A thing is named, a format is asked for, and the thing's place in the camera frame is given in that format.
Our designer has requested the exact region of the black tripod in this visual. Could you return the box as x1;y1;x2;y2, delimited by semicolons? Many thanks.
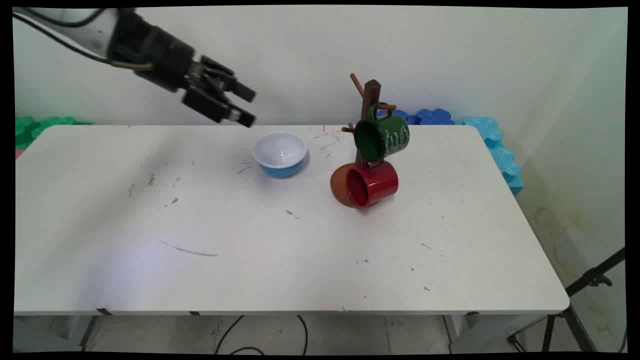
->
507;247;627;353

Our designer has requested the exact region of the blue and white bowl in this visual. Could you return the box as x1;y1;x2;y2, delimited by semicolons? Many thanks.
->
252;131;309;179

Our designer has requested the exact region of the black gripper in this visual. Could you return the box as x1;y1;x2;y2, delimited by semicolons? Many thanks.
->
144;26;257;128

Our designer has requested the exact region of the black floor cable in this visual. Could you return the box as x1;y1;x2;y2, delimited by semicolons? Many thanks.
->
215;315;309;356

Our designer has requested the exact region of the red mug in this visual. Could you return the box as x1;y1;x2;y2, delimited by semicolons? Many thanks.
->
345;160;400;209

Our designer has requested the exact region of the brown wooden mug tree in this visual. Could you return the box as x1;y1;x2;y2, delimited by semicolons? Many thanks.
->
330;73;398;209

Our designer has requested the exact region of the green foam mat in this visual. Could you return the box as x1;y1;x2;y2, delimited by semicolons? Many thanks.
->
15;116;93;150

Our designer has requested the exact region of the light blue foam mat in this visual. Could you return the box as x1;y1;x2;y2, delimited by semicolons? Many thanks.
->
455;116;525;196

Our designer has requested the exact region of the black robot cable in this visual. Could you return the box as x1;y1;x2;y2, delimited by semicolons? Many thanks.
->
12;12;153;71
25;8;107;28

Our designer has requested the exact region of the green mug with white script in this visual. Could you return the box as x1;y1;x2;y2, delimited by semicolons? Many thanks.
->
353;102;411;162

